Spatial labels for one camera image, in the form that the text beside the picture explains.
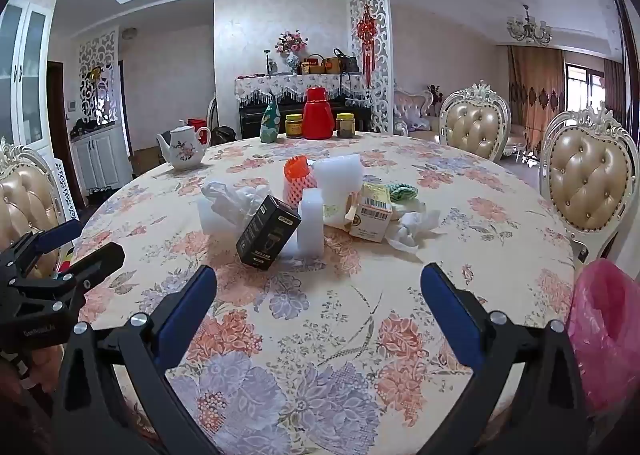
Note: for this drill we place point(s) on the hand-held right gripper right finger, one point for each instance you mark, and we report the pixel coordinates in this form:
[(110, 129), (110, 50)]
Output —
[(450, 315)]

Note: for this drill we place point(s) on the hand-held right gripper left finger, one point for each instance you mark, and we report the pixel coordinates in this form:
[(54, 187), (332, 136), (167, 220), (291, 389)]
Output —
[(187, 315)]

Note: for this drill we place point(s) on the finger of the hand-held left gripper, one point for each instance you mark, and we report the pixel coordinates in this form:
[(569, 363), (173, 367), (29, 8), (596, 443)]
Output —
[(102, 257), (60, 235)]

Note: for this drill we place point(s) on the yellow carton box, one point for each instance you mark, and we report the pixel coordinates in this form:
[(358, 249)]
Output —
[(370, 220)]

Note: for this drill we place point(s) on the pink lined bin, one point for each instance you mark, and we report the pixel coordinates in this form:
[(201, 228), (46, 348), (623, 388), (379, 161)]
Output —
[(605, 325)]

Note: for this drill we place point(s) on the orange and white foam net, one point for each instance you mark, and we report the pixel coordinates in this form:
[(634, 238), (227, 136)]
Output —
[(297, 185)]

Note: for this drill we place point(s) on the large white foam block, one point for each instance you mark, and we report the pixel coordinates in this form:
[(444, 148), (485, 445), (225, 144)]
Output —
[(337, 180)]

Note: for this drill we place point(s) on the beige tufted ornate chair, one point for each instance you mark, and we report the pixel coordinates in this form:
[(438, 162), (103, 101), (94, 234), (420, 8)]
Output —
[(472, 127), (587, 185), (25, 205)]

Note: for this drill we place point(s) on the low white cabinet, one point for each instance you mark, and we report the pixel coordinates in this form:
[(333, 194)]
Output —
[(100, 160)]

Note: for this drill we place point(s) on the white crumpled tissue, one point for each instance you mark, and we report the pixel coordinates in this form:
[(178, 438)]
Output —
[(412, 225)]

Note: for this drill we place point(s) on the cardboard box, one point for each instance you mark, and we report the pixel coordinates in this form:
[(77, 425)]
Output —
[(147, 159)]

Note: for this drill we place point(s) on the black carton box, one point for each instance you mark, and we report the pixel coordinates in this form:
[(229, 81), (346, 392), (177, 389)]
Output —
[(265, 235)]

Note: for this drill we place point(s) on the clear crumpled plastic bag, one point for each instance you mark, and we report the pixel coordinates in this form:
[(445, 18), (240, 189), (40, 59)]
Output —
[(225, 207)]

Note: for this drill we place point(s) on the green foam net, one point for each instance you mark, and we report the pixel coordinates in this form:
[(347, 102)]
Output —
[(402, 192)]

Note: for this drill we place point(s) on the white floral teapot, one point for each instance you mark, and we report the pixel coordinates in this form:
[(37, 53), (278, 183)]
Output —
[(182, 150)]

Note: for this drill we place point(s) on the small white foam block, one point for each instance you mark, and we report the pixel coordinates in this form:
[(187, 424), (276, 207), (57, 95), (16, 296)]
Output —
[(311, 225)]

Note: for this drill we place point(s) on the tall white glass cabinet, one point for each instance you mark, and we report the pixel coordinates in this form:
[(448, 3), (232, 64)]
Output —
[(30, 85)]

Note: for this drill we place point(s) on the red bag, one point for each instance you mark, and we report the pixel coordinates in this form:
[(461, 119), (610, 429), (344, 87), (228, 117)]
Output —
[(197, 124)]

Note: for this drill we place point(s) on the dark bag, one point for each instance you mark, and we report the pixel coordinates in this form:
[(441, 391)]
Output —
[(222, 135)]

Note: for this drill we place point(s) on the white lattice screen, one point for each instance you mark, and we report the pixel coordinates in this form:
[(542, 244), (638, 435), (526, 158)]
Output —
[(382, 85), (95, 60)]

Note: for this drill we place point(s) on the black piano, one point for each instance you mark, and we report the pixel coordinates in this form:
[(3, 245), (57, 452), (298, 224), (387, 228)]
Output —
[(252, 120)]

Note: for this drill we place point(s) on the green patterned bottle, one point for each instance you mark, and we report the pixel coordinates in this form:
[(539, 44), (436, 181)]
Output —
[(270, 122)]

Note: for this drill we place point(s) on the ornate white sofa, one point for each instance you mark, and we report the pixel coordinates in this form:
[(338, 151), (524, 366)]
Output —
[(410, 105)]

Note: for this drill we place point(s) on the yellow lid jar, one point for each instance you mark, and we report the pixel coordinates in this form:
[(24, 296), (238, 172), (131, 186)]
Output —
[(294, 127), (345, 127)]

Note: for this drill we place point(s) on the red thermos jug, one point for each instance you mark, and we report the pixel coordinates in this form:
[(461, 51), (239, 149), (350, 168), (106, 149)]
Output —
[(317, 117)]

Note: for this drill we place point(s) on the brown patterned curtain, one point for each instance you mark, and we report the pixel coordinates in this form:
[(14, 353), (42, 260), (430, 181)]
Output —
[(535, 85)]

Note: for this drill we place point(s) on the floral lace piano cover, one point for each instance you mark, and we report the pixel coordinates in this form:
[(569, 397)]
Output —
[(300, 85)]

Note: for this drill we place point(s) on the small glass bottle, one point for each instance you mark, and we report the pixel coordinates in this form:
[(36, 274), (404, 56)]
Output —
[(271, 65)]

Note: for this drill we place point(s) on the window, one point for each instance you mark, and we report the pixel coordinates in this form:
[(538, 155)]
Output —
[(585, 85)]

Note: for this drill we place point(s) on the black handbag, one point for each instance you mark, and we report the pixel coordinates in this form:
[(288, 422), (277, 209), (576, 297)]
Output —
[(347, 64)]

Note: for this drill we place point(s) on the vase of pink flowers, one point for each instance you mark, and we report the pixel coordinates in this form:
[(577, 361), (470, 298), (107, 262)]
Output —
[(292, 60)]

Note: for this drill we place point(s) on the brown wicker basket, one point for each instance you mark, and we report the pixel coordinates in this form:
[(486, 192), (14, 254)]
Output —
[(315, 66)]

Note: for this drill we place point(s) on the chandelier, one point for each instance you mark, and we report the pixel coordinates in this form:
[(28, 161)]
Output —
[(527, 30)]

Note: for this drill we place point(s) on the red knot hanging ornament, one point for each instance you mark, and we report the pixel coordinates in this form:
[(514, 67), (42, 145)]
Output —
[(367, 30)]

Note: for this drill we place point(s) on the dark wooden door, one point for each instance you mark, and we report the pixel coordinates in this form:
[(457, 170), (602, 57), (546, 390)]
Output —
[(627, 60)]

